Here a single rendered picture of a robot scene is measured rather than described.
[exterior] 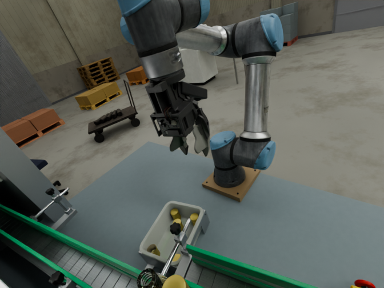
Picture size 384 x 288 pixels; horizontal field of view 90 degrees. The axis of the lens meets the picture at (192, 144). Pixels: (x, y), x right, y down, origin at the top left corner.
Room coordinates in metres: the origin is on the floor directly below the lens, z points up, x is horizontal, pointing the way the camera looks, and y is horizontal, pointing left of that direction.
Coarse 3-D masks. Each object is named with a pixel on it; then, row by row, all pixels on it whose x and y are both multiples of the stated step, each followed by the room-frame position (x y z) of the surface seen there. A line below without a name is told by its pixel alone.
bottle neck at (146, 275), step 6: (144, 270) 0.17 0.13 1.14; (150, 270) 0.16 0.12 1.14; (138, 276) 0.16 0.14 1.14; (144, 276) 0.16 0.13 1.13; (150, 276) 0.17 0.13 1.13; (156, 276) 0.16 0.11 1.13; (138, 282) 0.15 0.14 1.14; (144, 282) 0.16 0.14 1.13; (150, 282) 0.15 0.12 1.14; (156, 282) 0.15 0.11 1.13; (162, 282) 0.16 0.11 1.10
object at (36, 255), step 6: (6, 234) 0.56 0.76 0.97; (12, 240) 0.52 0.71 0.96; (24, 246) 0.47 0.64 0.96; (30, 252) 0.44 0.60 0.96; (36, 252) 0.43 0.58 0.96; (42, 258) 0.40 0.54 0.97; (48, 264) 0.37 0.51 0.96; (54, 264) 0.37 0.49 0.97; (60, 270) 0.34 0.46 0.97; (66, 276) 0.32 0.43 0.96; (72, 276) 0.31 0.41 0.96; (78, 282) 0.29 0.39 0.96; (84, 282) 0.29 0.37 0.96
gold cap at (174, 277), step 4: (172, 276) 0.14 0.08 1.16; (176, 276) 0.14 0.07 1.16; (180, 276) 0.13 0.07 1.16; (168, 280) 0.13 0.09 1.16; (172, 280) 0.13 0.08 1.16; (176, 280) 0.13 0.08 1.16; (180, 280) 0.13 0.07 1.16; (184, 280) 0.13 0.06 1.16; (164, 284) 0.13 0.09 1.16; (168, 284) 0.13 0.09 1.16; (172, 284) 0.13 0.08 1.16; (176, 284) 0.13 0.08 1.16; (180, 284) 0.12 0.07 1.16; (184, 284) 0.12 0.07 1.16
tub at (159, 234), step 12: (168, 204) 0.57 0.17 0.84; (180, 204) 0.55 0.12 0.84; (168, 216) 0.55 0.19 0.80; (156, 228) 0.49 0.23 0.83; (168, 228) 0.51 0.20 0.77; (192, 228) 0.48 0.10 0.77; (144, 240) 0.44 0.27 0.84; (156, 240) 0.46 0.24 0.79; (168, 240) 0.46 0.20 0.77; (144, 252) 0.40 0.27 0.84; (168, 252) 0.42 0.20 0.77; (180, 252) 0.40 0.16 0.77
